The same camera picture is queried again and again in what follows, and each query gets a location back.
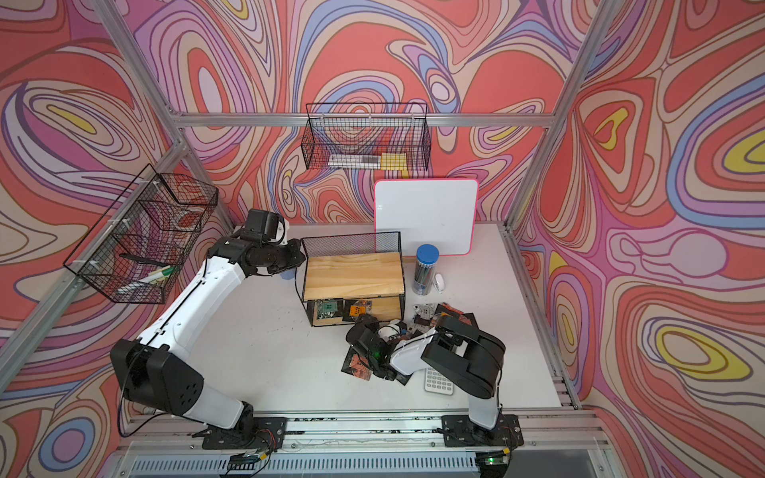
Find red tea bag black edge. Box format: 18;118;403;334
341;348;373;382

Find white patterned tea bag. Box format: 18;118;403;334
412;304;437;329

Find dark orange label tea bag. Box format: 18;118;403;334
434;303;478;328

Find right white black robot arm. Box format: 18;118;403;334
346;315;506;431

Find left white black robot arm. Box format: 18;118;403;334
110;237;306;429

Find orange tea bag lower shelf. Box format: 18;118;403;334
349;301;372;320

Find green tea bag lower shelf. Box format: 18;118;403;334
315;300;343;321

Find white calculator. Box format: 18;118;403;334
424;368;454;396

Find white eraser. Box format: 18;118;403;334
433;273;445;293

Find blue lid pen jar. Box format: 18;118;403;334
412;244;440;296

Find green marker in basket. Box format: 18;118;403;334
139;266;177;284

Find yellow sticky notes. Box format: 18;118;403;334
380;153;408;170

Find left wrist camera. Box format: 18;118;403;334
241;209;288;243

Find black wire two-tier shelf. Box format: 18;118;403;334
297;231;406;328

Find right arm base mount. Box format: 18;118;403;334
436;413;524;450

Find back wall wire basket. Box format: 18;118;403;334
301;101;432;172

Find wall wire basket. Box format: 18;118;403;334
64;165;218;305
301;101;432;172

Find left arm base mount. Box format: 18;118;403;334
195;413;288;451

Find left wall wire basket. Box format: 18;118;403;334
64;165;218;305

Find white board pink frame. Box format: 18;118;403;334
374;178;478;256

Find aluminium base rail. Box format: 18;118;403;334
100;409;627;477

